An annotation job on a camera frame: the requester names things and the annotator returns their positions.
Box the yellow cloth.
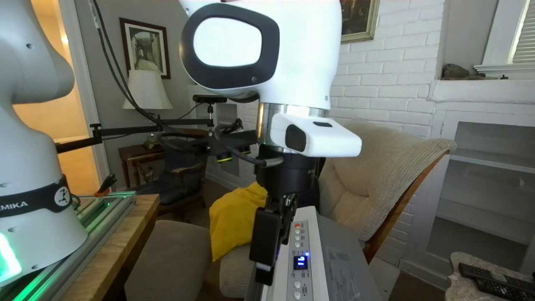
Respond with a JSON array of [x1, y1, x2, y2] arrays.
[[207, 179, 271, 264]]

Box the wooden chair dark cushion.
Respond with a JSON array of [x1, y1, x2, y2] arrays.
[[135, 127, 216, 218]]

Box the window with slatted blinds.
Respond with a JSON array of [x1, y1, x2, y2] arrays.
[[480, 0, 535, 80]]

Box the table lamp flared white shade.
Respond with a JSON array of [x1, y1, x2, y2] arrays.
[[120, 59, 176, 151]]

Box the grey sofa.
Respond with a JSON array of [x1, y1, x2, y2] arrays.
[[122, 218, 212, 301]]

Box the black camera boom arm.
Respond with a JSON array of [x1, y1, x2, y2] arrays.
[[54, 102, 217, 156]]

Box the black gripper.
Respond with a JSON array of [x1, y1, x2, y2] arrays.
[[248, 144, 326, 288]]

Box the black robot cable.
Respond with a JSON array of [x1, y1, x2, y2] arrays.
[[89, 0, 283, 171]]

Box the small wooden side table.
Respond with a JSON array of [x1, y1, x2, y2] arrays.
[[117, 142, 167, 191]]

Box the grey rock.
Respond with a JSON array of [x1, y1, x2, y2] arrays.
[[440, 62, 487, 82]]

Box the black remote control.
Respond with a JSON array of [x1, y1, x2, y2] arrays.
[[473, 278, 533, 301], [456, 261, 535, 293]]

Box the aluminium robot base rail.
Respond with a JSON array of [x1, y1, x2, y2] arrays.
[[0, 189, 139, 301]]

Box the white built-in shelf cabinet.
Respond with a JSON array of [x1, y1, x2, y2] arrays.
[[400, 77, 535, 283]]

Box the gold framed landscape painting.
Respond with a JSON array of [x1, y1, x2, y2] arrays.
[[339, 0, 383, 45]]

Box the black orange clamp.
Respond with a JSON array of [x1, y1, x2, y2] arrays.
[[94, 172, 119, 199]]

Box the black framed picture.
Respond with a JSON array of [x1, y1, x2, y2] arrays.
[[119, 15, 172, 80]]

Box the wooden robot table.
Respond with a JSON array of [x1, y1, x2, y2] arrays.
[[55, 193, 162, 301]]

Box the black stereo camera bar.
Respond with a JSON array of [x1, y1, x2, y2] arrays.
[[191, 92, 229, 107]]

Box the white and grey portable heater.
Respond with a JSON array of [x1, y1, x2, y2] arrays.
[[244, 204, 385, 301]]

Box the beige upholstered armchair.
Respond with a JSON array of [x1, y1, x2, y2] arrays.
[[217, 121, 458, 301]]

